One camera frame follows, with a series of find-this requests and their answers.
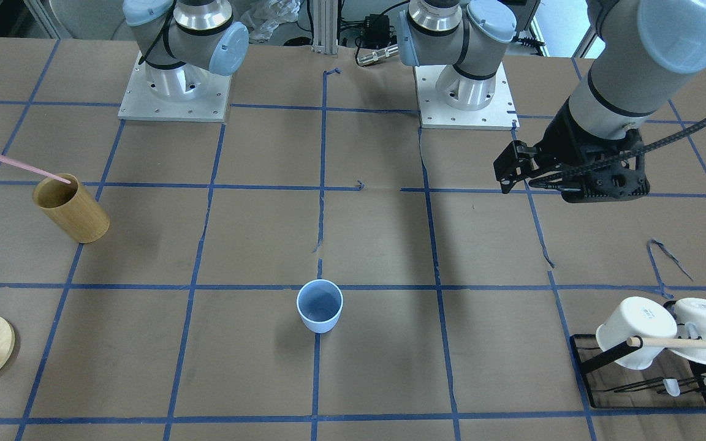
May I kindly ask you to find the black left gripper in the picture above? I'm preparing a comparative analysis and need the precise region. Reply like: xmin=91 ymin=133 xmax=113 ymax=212
xmin=493 ymin=102 xmax=649 ymax=203

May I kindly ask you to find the light blue plastic cup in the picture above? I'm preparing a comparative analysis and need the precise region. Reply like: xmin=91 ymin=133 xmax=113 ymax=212
xmin=296 ymin=279 xmax=344 ymax=333

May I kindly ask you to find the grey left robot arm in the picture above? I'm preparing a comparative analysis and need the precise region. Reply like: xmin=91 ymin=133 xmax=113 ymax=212
xmin=396 ymin=1 xmax=706 ymax=203

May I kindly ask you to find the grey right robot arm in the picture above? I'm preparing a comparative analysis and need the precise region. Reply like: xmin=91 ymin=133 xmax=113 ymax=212
xmin=121 ymin=1 xmax=249 ymax=102

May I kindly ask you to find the bamboo cylinder holder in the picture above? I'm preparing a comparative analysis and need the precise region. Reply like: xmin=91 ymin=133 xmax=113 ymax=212
xmin=32 ymin=173 xmax=110 ymax=244

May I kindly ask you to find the black power adapter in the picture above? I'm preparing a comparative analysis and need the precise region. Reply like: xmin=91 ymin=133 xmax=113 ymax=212
xmin=362 ymin=13 xmax=390 ymax=47

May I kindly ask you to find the black mug rack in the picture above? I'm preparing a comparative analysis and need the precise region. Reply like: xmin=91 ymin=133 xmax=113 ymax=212
xmin=569 ymin=300 xmax=706 ymax=409

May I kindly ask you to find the crumpled clear plastic bag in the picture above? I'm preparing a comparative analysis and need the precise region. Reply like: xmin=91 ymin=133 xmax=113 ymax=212
xmin=241 ymin=1 xmax=302 ymax=44

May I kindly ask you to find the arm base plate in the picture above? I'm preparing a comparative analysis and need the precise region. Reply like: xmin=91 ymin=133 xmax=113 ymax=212
xmin=414 ymin=64 xmax=520 ymax=130
xmin=118 ymin=62 xmax=232 ymax=123

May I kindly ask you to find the black braided cable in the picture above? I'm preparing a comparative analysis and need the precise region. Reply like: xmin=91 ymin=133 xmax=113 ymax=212
xmin=528 ymin=34 xmax=706 ymax=187

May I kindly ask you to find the silver cable connector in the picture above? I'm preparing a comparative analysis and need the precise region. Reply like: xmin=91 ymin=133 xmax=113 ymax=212
xmin=355 ymin=44 xmax=400 ymax=67

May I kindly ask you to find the aluminium frame post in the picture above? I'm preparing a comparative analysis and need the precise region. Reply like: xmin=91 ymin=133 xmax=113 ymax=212
xmin=311 ymin=0 xmax=341 ymax=58

